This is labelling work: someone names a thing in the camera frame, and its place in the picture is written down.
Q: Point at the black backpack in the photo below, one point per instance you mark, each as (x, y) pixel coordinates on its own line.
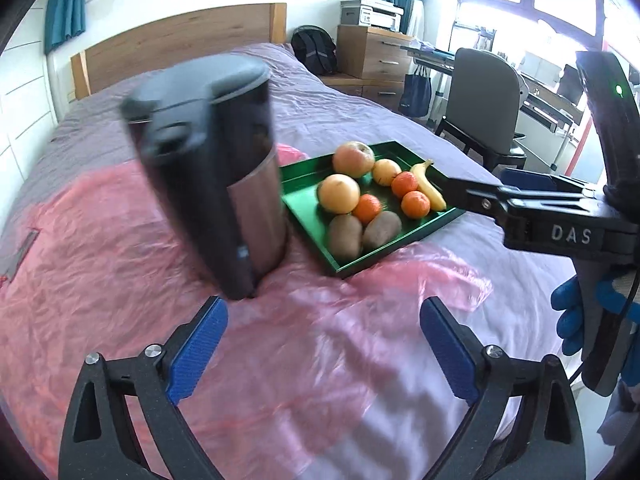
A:
(314, 52)

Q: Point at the white wardrobe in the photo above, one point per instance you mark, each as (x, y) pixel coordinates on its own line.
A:
(25, 120)

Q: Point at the yellow banana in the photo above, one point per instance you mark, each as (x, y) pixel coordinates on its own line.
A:
(430, 187)

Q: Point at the wooden headboard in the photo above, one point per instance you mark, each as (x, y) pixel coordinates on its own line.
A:
(175, 40)

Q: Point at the large yellow apple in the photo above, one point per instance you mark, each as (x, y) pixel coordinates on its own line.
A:
(353, 159)

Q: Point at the dark blue bag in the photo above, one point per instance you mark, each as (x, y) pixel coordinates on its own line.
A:
(416, 92)

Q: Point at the person's right hand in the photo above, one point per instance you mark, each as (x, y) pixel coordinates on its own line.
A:
(570, 310)

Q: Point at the small mandarin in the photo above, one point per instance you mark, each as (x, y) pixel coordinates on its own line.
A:
(368, 209)

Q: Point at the mandarin with green stem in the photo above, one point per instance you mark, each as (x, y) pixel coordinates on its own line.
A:
(416, 204)

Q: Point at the green tray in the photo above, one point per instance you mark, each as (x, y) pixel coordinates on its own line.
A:
(305, 200)

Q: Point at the pale yellow orange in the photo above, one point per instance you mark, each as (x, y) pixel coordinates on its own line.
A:
(339, 194)

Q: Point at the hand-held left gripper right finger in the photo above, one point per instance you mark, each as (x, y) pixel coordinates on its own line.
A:
(450, 355)

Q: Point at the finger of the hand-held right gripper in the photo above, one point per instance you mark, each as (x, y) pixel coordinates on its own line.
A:
(530, 181)
(475, 196)

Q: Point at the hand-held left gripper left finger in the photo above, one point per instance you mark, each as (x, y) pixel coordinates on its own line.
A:
(195, 355)

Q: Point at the orange mandarin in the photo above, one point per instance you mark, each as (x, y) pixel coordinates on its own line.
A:
(404, 184)

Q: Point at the wooden drawer cabinet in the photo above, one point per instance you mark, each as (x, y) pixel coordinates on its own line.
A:
(372, 55)

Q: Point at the grey office chair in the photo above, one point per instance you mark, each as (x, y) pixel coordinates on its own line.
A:
(482, 95)

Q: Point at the brown kiwi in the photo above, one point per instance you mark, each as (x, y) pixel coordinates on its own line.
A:
(345, 236)
(381, 229)

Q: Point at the pink plastic sheet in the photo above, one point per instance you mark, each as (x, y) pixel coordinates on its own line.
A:
(100, 260)

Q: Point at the white printer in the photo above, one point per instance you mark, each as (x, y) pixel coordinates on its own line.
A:
(372, 12)

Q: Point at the spotted yellow apple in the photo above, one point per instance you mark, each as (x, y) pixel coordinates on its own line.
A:
(386, 172)

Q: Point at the grey desk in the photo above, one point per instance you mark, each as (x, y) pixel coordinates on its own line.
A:
(542, 110)

